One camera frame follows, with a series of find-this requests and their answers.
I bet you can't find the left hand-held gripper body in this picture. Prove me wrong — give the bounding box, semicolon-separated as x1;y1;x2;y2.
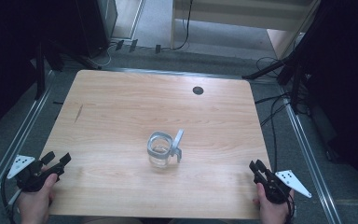
7;154;60;193

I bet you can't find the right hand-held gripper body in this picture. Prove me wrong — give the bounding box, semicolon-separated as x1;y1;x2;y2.
253;169;313;205

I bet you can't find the glass jar with grey lid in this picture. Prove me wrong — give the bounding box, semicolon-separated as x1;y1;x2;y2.
145;128;186;170

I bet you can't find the person's left hand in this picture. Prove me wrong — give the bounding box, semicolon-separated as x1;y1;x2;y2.
16;165;59;224

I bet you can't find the person's right hand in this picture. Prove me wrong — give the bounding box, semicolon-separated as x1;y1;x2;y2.
252;182;296;224

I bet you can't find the black metal stand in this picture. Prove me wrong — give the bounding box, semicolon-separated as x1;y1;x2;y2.
34;36;102;101
241;0;334;115

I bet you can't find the black cabinet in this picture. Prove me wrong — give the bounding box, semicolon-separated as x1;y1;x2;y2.
74;0;119;59

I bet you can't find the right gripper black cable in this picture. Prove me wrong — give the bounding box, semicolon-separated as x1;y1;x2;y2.
285;189;296;220

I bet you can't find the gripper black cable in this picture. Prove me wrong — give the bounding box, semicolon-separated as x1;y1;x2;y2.
0;176;23;224
285;189;296;220

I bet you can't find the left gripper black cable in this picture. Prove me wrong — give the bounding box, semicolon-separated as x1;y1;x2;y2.
0;176;23;224

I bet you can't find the metal floor rail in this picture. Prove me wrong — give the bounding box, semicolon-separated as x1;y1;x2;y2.
0;69;56;213
103;67;281;84
282;92;344;224

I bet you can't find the black looped floor cable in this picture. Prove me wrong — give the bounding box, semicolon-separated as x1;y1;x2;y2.
255;55;288;78

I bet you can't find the white floor cable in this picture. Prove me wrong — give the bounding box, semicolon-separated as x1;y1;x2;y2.
91;43;117;68

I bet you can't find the white furniture frame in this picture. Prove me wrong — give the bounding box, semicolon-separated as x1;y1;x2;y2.
170;0;323;60

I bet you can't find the black hanging cable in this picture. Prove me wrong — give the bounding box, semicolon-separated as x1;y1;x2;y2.
161;0;194;51

